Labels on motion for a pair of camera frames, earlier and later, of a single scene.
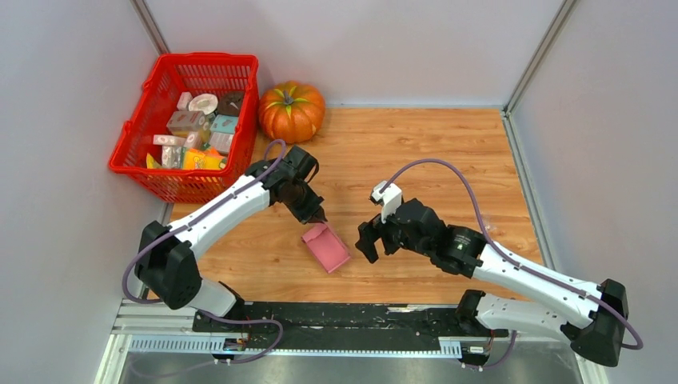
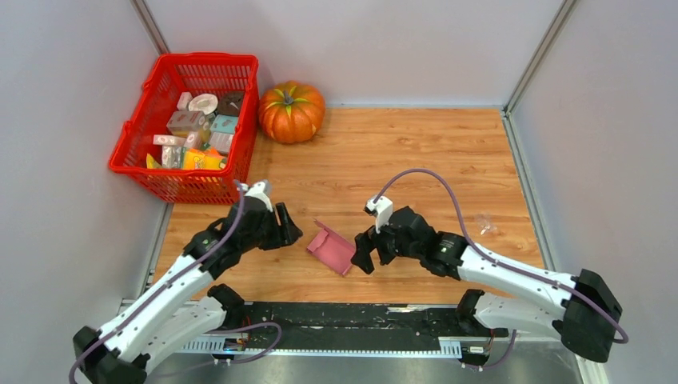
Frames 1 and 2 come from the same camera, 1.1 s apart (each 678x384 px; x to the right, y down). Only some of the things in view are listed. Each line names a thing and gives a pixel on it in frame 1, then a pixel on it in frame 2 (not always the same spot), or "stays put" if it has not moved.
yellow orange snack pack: (206, 158) stays put
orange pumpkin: (292, 112) stays put
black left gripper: (313, 212) → (289, 234)
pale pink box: (221, 142) stays put
